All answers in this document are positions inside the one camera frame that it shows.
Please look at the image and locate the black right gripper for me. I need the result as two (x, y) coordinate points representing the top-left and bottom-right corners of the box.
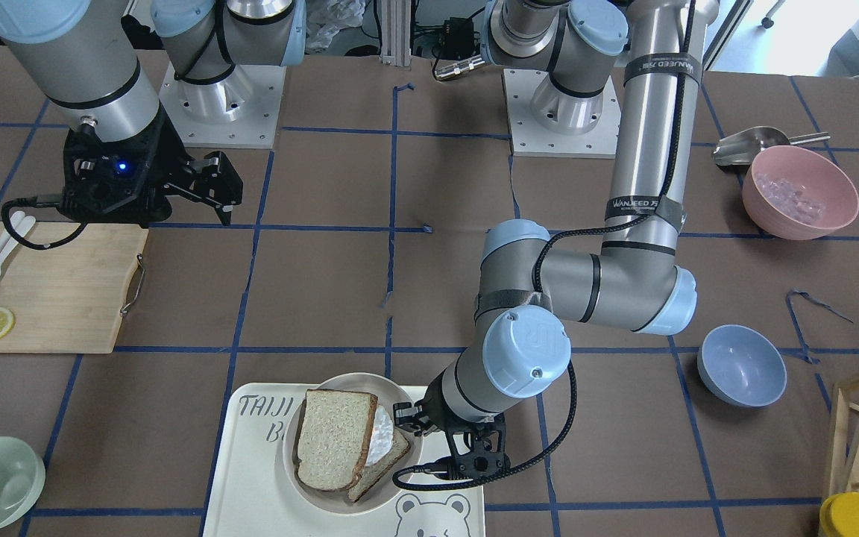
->
(62, 112), (243, 227)

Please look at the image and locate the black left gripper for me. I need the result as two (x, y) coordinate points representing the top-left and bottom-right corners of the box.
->
(392, 415), (512, 489)

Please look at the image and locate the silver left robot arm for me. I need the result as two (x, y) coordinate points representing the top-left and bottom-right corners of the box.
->
(392, 1), (719, 492)

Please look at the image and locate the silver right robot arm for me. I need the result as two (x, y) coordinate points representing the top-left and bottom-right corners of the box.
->
(0, 1), (306, 227)

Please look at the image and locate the fried egg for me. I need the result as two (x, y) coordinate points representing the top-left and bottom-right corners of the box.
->
(365, 404), (394, 467)

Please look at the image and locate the wooden cutting board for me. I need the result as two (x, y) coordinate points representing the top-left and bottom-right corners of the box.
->
(0, 224), (148, 354)

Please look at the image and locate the cream bear tray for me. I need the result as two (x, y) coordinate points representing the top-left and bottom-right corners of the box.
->
(202, 382), (486, 536)

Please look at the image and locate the blue bowl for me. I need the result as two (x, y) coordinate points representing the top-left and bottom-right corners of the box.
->
(696, 325), (787, 408)

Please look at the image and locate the yellow mug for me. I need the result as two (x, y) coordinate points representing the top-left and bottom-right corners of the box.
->
(818, 492), (859, 536)

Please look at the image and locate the metal scoop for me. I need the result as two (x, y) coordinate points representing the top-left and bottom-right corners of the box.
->
(712, 126), (831, 168)

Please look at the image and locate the pink bowl with ice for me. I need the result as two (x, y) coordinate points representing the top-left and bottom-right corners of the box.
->
(742, 145), (859, 240)

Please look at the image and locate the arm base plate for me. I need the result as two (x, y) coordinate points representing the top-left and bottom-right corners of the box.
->
(158, 65), (287, 149)
(503, 69), (621, 160)

